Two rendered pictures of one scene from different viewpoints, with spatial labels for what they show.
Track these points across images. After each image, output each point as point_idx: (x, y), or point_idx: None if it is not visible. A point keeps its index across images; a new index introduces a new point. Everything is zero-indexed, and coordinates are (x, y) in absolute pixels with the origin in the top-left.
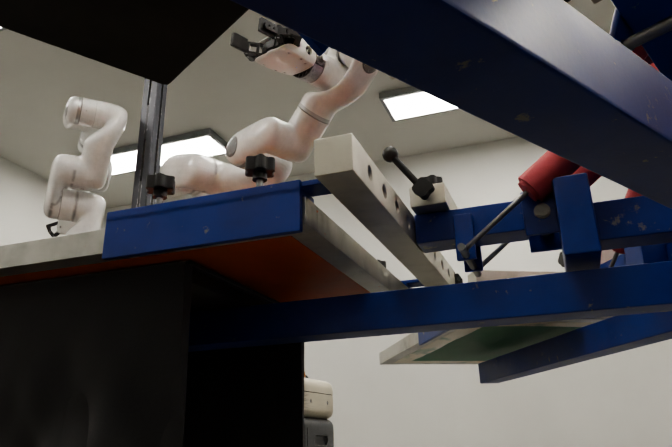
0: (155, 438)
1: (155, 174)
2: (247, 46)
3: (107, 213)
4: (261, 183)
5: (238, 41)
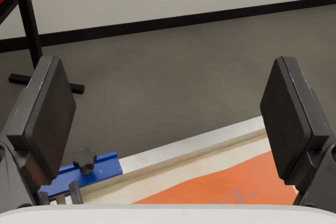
0: None
1: (82, 150)
2: (296, 166)
3: (115, 151)
4: None
5: (272, 110)
